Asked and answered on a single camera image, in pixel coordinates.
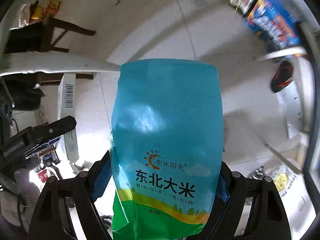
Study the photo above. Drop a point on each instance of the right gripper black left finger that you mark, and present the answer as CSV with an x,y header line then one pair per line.
x,y
51,218

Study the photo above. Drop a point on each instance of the blue rice bag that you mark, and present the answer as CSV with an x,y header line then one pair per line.
x,y
167,128

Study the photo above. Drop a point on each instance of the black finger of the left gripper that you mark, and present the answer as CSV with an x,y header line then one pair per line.
x,y
48,132

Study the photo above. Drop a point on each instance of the red black shoe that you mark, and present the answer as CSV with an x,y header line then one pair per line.
x,y
283,77

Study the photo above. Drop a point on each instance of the dark wooden chair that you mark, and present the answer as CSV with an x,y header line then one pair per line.
x,y
42,36

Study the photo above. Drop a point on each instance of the blue printed carton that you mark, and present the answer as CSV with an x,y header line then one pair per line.
x,y
273,23

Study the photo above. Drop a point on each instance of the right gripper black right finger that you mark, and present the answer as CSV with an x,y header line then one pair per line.
x,y
267,218

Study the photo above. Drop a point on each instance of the long white barcode box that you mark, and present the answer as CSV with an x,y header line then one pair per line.
x,y
65,107

